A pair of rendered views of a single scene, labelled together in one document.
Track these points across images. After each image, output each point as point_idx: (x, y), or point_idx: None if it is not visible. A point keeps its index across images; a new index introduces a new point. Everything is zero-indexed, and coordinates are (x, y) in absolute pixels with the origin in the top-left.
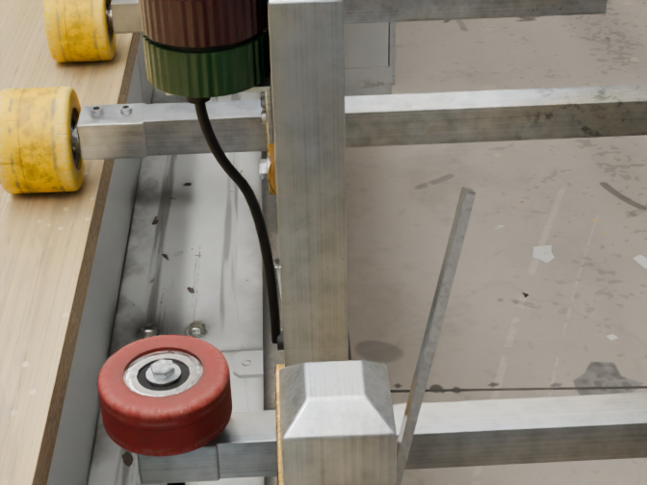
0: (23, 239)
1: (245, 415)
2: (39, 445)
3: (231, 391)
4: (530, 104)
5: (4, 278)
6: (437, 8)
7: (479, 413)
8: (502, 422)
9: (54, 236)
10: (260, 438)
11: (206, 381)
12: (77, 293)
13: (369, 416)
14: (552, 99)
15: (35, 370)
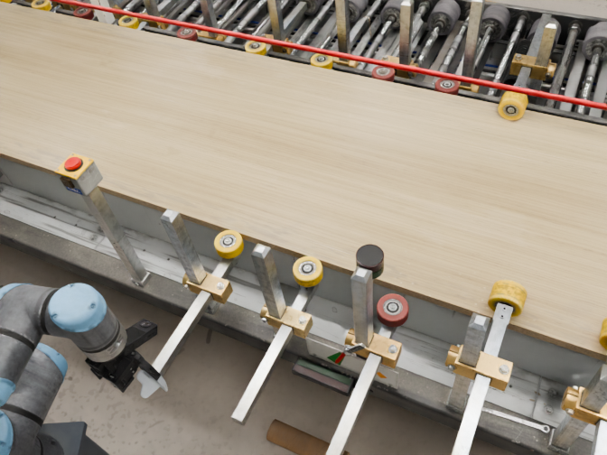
0: (473, 294)
1: (389, 332)
2: (381, 280)
3: (506, 407)
4: (457, 437)
5: (453, 286)
6: None
7: (364, 383)
8: (358, 385)
9: (471, 301)
10: (379, 332)
11: (384, 313)
12: (442, 301)
13: (253, 251)
14: (458, 447)
15: (408, 284)
